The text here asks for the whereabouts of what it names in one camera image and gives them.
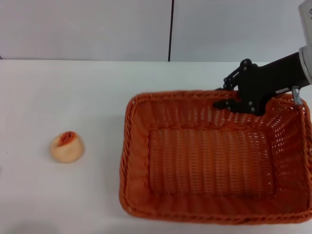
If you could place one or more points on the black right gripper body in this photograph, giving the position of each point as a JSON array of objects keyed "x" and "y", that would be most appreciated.
[{"x": 268, "y": 78}]

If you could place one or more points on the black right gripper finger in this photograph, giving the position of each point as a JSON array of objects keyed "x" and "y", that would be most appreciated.
[
  {"x": 235, "y": 75},
  {"x": 230, "y": 104}
]

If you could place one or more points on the orange woven plastic basket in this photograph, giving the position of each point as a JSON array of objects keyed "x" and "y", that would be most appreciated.
[{"x": 209, "y": 158}]

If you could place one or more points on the cream bun with orange top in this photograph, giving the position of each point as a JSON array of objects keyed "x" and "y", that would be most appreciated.
[{"x": 67, "y": 151}]

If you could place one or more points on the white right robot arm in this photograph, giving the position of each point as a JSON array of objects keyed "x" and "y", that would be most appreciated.
[{"x": 307, "y": 29}]

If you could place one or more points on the black vertical wall strip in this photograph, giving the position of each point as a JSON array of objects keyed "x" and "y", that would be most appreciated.
[{"x": 171, "y": 29}]

